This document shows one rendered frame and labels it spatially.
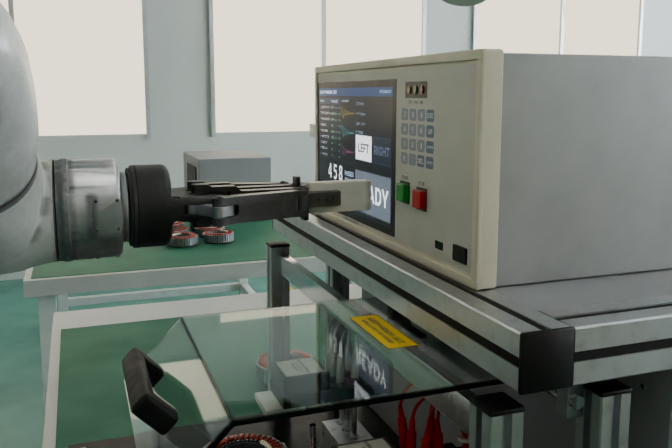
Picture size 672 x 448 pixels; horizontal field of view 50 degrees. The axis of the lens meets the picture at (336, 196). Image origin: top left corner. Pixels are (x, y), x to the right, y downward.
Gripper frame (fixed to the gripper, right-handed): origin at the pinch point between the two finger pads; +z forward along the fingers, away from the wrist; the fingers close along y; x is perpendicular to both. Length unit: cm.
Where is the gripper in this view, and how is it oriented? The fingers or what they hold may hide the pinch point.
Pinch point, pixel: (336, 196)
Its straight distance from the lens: 71.6
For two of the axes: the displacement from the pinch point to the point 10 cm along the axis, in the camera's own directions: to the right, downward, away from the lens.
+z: 9.4, -0.5, 3.4
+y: 3.4, 1.3, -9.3
